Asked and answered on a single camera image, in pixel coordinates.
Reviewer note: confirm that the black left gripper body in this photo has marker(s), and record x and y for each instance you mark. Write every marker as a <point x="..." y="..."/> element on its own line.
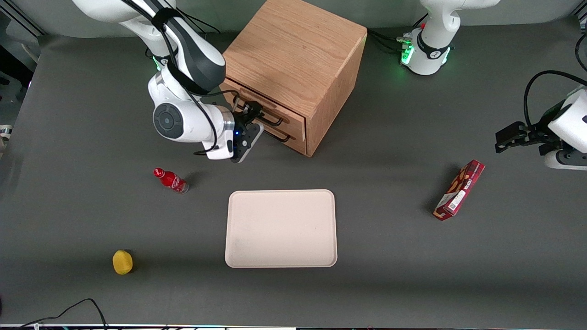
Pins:
<point x="539" y="134"/>

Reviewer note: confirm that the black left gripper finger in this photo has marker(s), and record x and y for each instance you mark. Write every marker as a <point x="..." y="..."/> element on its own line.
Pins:
<point x="511" y="144"/>
<point x="511" y="130"/>

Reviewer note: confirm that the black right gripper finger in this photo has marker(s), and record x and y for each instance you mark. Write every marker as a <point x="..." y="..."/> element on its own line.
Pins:
<point x="255" y="109"/>
<point x="258" y="120"/>

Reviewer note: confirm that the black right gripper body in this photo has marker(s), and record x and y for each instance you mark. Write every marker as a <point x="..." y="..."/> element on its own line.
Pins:
<point x="248" y="115"/>

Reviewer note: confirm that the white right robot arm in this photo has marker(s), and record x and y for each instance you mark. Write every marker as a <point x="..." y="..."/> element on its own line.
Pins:
<point x="183" y="119"/>

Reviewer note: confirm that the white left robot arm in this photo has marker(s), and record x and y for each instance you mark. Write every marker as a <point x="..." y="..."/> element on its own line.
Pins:
<point x="433" y="50"/>

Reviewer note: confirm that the wooden drawer cabinet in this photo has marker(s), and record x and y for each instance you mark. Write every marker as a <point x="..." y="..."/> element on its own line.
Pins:
<point x="293" y="46"/>

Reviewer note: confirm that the red snack box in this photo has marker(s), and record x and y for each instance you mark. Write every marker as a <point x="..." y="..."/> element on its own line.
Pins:
<point x="459" y="190"/>

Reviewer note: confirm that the red soda bottle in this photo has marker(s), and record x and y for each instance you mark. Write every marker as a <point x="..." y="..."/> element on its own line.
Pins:
<point x="172" y="180"/>

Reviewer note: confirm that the beige plastic tray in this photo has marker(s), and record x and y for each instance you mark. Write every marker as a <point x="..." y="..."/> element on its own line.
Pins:
<point x="280" y="228"/>

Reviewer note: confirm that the yellow lemon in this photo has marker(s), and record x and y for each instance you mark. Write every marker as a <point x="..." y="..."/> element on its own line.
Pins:
<point x="122" y="262"/>

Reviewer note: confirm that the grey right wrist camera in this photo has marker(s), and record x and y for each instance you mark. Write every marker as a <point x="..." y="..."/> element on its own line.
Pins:
<point x="245" y="146"/>

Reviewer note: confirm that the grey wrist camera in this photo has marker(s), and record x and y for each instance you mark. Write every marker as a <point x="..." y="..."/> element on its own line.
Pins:
<point x="568" y="160"/>
<point x="245" y="146"/>

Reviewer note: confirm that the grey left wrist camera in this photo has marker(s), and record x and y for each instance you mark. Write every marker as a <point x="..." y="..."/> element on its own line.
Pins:
<point x="568" y="160"/>

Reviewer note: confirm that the aluminium frame rail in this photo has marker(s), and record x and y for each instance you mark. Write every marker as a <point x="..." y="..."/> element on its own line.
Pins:
<point x="25" y="20"/>

